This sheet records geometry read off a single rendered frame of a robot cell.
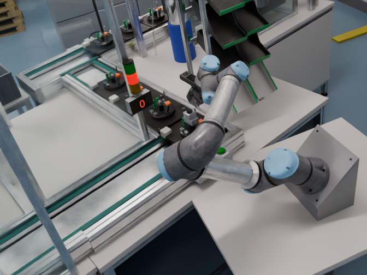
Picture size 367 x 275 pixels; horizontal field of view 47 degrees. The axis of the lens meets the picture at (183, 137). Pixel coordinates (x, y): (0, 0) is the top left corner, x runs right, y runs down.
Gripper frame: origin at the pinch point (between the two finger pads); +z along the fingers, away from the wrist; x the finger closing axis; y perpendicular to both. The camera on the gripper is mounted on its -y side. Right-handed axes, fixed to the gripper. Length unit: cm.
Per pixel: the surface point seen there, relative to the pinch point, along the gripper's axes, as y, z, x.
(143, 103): -10.7, -0.1, -20.4
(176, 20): -66, 42, 50
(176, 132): 4.3, 17.7, -9.1
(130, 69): -21.1, -15.8, -21.3
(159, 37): -86, 88, 59
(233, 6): -14.5, -35.6, 26.2
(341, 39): -27, 159, 267
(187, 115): 3.8, 5.3, -4.1
